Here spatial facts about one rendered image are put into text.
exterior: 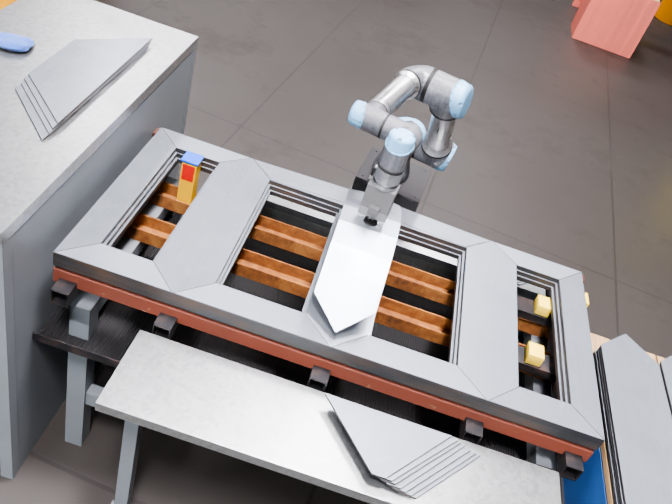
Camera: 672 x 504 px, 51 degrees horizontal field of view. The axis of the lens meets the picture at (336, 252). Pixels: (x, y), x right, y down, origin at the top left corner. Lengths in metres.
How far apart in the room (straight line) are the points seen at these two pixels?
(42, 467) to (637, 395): 1.90
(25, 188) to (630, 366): 1.81
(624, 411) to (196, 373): 1.21
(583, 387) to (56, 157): 1.60
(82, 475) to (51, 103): 1.21
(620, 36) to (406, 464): 6.68
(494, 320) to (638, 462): 0.55
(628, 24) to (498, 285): 5.92
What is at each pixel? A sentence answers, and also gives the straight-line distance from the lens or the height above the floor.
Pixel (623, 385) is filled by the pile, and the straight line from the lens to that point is 2.28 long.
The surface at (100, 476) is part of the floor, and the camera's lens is 2.57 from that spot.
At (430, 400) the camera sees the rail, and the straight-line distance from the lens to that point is 1.97.
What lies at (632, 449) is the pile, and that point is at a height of 0.85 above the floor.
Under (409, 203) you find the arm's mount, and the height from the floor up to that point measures 0.75.
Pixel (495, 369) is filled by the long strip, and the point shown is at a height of 0.86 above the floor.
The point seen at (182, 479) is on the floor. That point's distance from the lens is 2.58.
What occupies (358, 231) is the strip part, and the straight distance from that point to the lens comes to 2.01.
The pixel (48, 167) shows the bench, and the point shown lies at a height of 1.05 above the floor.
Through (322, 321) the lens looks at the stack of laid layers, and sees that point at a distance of 1.94.
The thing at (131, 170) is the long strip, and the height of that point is 0.86.
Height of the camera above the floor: 2.21
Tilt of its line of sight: 38 degrees down
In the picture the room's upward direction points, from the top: 20 degrees clockwise
